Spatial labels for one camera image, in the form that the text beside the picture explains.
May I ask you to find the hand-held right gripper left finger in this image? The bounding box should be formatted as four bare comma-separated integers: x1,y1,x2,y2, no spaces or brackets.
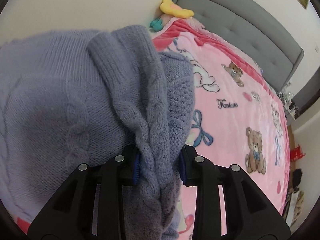
27,146,141,240

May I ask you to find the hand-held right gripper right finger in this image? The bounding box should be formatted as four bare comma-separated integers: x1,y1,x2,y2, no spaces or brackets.
179,145,292,240

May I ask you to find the lavender cable-knit sweater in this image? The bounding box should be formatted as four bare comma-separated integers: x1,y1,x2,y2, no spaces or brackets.
0,24,196,240

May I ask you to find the pink printed blanket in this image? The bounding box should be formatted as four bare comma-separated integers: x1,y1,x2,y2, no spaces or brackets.
15,17,292,240

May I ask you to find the black bag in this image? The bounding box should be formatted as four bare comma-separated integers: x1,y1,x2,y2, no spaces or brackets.
291,168,304,191

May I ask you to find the red box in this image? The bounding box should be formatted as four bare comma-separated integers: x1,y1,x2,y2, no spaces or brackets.
290,144,307,162

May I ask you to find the white paper bag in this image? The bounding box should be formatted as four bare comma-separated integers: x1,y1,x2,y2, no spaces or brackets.
285,190,306,228

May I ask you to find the cluttered nightstand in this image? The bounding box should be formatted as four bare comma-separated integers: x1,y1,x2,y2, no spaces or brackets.
278,80,301,121

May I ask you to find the teal plush toy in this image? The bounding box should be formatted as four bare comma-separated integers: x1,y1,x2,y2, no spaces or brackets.
149,17,164,32

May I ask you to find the grey tufted headboard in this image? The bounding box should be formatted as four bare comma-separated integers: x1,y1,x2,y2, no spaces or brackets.
172,0,305,96

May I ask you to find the yellow plush toy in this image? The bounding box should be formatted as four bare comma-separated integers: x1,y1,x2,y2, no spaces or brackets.
160,0,195,19

